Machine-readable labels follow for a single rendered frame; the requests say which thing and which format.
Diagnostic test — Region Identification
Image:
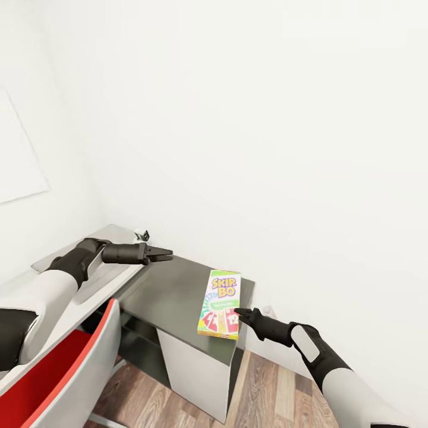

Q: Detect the board game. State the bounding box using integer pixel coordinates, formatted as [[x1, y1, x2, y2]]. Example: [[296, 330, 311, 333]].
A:
[[198, 270, 241, 340]]

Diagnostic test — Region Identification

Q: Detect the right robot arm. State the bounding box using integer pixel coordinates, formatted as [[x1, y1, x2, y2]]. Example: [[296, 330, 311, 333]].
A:
[[234, 305, 418, 428]]

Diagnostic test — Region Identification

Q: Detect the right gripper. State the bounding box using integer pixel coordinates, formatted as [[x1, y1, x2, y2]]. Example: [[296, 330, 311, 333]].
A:
[[234, 307, 280, 342]]

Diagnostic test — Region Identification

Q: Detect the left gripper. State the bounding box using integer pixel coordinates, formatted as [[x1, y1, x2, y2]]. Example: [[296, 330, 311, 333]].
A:
[[117, 242, 173, 265]]

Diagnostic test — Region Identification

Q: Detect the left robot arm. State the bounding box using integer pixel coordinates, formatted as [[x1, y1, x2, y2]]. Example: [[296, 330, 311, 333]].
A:
[[0, 226, 173, 382]]

